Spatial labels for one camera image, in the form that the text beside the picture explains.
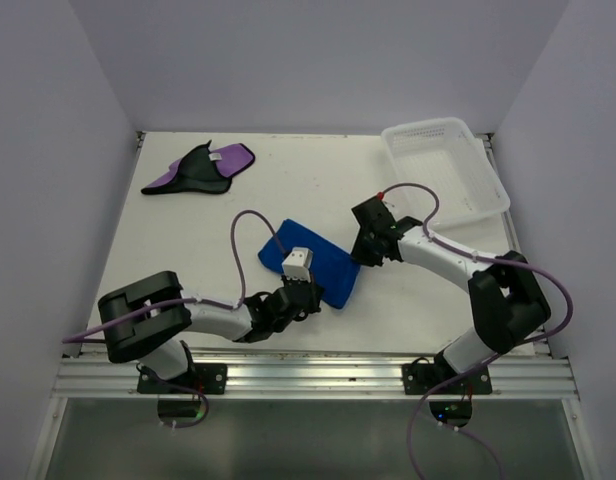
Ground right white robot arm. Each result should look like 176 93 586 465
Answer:
351 196 551 393

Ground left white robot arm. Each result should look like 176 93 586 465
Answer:
98 271 324 393

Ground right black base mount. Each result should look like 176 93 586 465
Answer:
401 357 493 396

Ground blue towel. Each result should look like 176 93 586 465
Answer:
276 219 360 310

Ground white plastic basket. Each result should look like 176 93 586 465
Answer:
381 117 510 230

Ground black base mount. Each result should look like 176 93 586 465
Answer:
401 357 493 396
137 363 228 395

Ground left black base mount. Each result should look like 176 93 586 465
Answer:
137 363 228 395

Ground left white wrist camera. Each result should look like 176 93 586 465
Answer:
282 247 313 283

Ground purple and grey towel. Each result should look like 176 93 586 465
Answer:
141 141 256 196

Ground aluminium frame rail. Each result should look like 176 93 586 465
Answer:
51 349 579 400

